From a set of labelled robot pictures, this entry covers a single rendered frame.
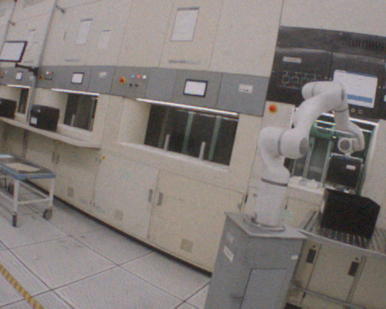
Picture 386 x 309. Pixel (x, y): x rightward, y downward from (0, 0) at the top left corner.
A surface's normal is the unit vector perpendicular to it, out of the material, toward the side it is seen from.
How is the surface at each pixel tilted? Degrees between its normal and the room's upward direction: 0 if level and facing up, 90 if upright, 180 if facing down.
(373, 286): 90
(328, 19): 93
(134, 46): 90
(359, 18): 92
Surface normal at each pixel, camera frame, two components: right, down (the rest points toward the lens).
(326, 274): -0.48, -0.01
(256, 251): 0.26, 0.15
